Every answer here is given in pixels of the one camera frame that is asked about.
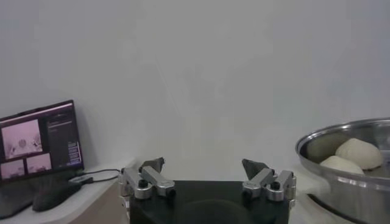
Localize white steamed baozi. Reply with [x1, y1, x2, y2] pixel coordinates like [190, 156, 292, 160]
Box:
[335, 138, 383, 170]
[319, 155, 365, 175]

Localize stainless steel steamer basket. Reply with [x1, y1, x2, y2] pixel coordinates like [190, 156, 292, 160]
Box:
[292, 117, 390, 224]

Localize cream electric cooker base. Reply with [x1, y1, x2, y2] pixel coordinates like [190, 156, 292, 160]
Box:
[292, 194, 363, 224]

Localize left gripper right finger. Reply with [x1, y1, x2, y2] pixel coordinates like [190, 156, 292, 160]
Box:
[241, 158, 297, 208]

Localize black laptop beside mouse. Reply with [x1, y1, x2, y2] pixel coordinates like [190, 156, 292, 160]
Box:
[0, 99, 85, 220]

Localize black hub cable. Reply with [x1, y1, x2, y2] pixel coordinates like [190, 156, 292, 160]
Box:
[80, 168, 121, 183]

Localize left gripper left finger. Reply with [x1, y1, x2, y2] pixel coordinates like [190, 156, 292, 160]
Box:
[118, 156, 177, 201]

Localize black computer mouse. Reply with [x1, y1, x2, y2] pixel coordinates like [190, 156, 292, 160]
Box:
[32, 181, 83, 213]

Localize white side table with mouse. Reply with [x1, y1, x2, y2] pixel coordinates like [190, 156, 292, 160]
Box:
[0, 164, 135, 224]

